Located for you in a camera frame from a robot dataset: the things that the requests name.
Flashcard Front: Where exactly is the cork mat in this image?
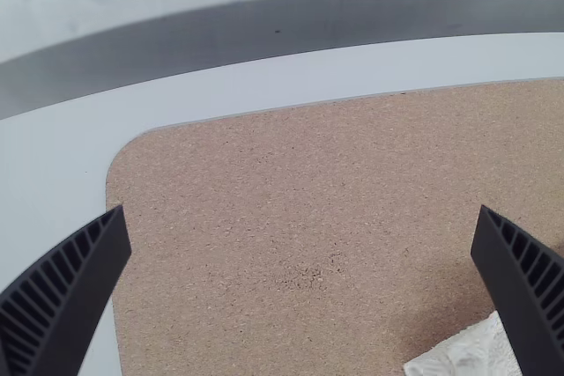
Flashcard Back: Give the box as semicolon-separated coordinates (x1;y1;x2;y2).
105;77;564;376

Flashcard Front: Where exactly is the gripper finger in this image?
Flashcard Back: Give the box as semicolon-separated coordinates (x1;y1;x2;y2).
0;204;132;376
470;204;564;376

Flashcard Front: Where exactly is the pale towel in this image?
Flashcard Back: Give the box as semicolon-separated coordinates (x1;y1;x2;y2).
403;310;526;376

